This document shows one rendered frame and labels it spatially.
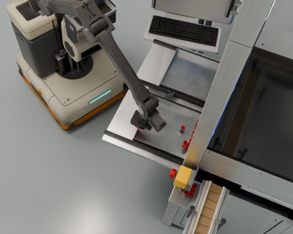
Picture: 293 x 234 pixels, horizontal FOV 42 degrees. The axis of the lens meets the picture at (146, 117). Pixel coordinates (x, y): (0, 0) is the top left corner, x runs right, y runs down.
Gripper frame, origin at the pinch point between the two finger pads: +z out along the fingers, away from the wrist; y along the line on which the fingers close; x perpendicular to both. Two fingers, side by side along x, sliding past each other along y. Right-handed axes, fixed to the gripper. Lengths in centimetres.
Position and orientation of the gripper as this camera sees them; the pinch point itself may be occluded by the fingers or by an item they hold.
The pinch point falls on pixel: (139, 127)
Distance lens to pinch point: 181.9
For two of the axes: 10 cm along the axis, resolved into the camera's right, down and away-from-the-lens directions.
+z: -1.9, 4.4, 8.8
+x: 3.9, -7.9, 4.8
